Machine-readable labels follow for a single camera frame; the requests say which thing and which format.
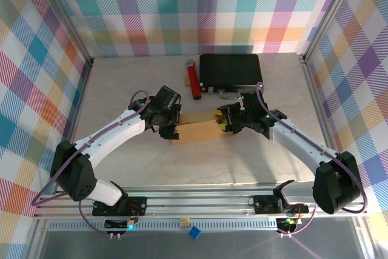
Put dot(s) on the tan toy brick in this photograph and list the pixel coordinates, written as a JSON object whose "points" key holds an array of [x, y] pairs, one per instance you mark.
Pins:
{"points": [[184, 222]]}

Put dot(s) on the brown cardboard box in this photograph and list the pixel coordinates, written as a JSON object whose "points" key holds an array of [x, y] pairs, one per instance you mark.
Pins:
{"points": [[197, 131]]}

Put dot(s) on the small wooden block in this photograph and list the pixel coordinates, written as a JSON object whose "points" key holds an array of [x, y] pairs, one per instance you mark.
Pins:
{"points": [[186, 80]]}

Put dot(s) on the aluminium side rail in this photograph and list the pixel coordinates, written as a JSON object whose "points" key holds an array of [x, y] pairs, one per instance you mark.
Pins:
{"points": [[75, 113], [318, 104]]}

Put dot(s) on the perforated metal strip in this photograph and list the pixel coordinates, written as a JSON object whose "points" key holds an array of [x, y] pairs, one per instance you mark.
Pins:
{"points": [[163, 226]]}

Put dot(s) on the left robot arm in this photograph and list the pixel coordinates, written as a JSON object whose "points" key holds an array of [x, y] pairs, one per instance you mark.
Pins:
{"points": [[106, 140]]}

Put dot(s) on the red cylinder with grey cap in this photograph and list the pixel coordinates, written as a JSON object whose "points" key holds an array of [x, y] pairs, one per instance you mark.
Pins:
{"points": [[194, 81]]}

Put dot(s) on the black flat case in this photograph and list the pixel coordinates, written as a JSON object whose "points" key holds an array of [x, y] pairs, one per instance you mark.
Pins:
{"points": [[230, 69]]}

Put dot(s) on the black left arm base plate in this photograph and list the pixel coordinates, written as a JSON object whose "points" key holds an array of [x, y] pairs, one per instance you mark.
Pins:
{"points": [[136, 203]]}

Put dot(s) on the aluminium frame post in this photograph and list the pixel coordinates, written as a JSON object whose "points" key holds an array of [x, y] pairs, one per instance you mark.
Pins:
{"points": [[63, 13], [330, 13]]}

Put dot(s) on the blue toy brick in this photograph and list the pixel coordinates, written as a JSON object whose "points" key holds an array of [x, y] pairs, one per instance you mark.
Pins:
{"points": [[194, 232]]}

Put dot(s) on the aluminium front rail frame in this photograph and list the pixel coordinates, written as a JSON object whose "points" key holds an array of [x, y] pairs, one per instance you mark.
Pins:
{"points": [[197, 201]]}

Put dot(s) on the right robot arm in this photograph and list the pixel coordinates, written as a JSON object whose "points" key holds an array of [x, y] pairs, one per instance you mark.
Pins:
{"points": [[303, 150]]}

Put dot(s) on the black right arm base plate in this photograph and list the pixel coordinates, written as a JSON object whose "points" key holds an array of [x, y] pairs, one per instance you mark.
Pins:
{"points": [[266, 204]]}

